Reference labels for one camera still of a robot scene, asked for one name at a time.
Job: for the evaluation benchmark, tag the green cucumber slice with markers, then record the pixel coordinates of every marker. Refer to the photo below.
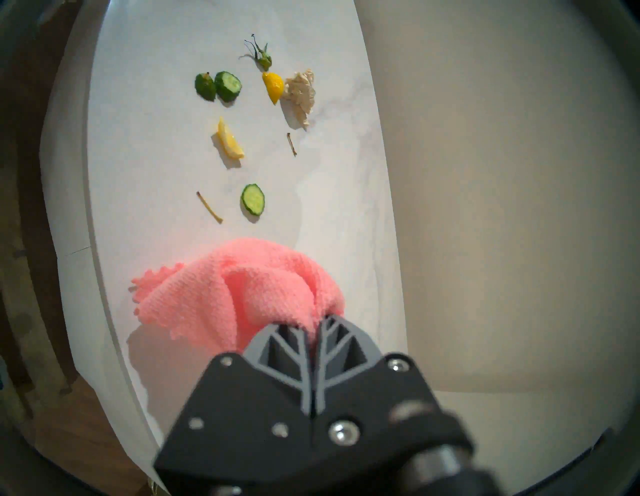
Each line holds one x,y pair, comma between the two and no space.
253,200
228,86

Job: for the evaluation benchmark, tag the green stem sprig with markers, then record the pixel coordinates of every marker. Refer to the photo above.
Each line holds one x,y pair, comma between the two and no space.
264,60

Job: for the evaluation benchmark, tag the yellow lemon wedge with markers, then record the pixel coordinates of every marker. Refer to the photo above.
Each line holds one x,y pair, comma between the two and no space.
230,142

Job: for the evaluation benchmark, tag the short brown twig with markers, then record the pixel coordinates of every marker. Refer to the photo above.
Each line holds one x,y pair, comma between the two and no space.
291,145

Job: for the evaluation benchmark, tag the dark green cucumber end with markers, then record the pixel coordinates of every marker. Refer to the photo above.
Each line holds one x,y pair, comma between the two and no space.
205,86

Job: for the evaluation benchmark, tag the pink waffle cleaning cloth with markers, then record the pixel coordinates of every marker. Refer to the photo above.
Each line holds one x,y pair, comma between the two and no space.
240,295

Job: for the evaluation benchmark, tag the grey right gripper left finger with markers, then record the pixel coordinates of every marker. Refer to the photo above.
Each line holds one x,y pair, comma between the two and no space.
240,405

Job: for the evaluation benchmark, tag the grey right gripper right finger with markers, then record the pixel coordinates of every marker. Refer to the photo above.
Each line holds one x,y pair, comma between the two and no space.
380,400

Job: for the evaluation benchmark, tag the crumpled beige paper tissue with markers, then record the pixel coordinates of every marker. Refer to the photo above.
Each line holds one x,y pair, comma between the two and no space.
301,92

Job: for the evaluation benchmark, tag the long brown twig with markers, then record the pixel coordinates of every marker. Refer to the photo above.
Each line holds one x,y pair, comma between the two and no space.
210,208

